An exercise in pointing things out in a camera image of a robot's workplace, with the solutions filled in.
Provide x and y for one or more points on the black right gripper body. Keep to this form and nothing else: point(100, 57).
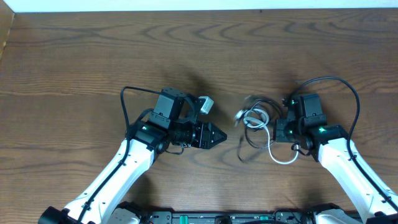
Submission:
point(280, 130)

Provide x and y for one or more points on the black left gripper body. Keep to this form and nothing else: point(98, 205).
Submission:
point(203, 135)

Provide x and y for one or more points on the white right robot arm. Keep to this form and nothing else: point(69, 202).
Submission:
point(306, 127)

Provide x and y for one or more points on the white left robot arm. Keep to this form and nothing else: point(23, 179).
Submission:
point(173, 121)

